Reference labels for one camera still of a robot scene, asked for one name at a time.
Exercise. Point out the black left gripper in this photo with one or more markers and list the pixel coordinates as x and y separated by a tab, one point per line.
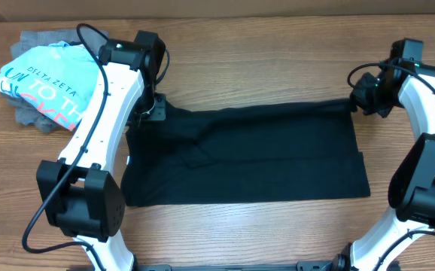
160	113

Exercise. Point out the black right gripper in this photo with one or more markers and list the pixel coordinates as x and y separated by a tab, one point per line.
363	96

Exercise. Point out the dark teal t-shirt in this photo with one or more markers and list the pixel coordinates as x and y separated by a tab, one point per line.
264	153

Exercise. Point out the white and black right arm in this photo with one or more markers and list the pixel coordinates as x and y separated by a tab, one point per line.
404	81

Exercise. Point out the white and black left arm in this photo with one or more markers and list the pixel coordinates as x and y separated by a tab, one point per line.
79	193

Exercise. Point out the light blue printed t-shirt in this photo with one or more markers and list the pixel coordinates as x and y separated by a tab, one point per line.
57	80

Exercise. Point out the grey folded garment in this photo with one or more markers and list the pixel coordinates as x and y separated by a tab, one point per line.
24	114

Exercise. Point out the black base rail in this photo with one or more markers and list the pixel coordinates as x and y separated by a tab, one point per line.
300	266

